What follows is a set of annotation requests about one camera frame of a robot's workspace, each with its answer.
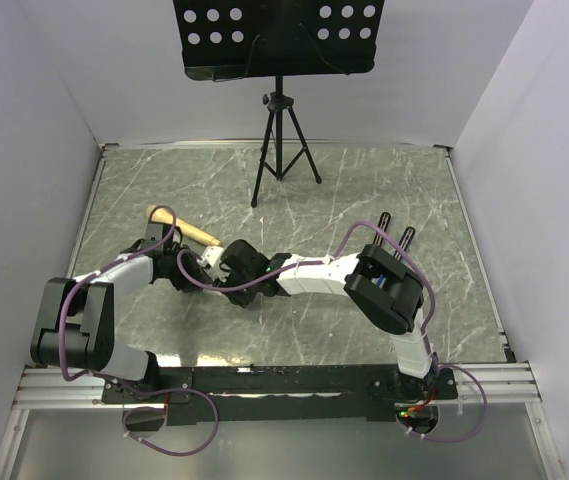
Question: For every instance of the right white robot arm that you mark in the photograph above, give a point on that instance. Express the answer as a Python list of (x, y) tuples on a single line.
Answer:
[(386, 291)]

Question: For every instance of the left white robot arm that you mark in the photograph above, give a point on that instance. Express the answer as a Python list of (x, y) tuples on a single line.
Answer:
[(75, 325)]

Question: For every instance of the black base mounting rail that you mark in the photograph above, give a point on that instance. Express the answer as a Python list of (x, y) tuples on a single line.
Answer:
[(191, 395)]

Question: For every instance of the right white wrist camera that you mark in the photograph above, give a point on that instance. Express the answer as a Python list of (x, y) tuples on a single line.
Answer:
[(210, 259)]

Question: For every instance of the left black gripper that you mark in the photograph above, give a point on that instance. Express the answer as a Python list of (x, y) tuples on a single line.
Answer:
[(195, 270)]

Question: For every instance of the black music stand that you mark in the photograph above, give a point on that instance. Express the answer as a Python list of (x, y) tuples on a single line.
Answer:
[(235, 40)]

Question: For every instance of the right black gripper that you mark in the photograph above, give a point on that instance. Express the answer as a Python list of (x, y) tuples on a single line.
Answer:
[(239, 299)]

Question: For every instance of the black stapler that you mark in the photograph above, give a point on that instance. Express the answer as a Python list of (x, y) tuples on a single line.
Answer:
[(383, 224)]

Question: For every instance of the aluminium extrusion rail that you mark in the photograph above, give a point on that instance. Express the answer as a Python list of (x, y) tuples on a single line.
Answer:
[(502, 383)]

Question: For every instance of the beige toy microphone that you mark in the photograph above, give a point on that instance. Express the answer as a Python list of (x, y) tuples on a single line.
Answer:
[(163, 215)]

